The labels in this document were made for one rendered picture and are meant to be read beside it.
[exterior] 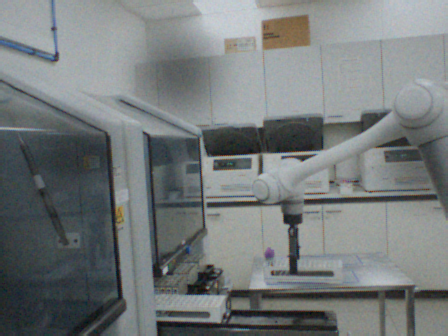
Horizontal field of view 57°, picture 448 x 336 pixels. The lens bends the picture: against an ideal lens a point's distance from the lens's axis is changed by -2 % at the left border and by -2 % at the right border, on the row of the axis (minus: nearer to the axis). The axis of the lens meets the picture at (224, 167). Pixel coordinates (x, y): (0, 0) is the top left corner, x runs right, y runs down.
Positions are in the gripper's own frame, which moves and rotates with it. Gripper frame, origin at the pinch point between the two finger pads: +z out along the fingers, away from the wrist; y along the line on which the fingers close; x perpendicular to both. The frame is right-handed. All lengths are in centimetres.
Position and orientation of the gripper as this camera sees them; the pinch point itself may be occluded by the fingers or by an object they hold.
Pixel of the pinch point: (294, 264)
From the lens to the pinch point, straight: 169.2
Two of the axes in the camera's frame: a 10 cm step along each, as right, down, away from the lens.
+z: 0.6, 10.0, 0.6
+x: -9.7, 0.4, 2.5
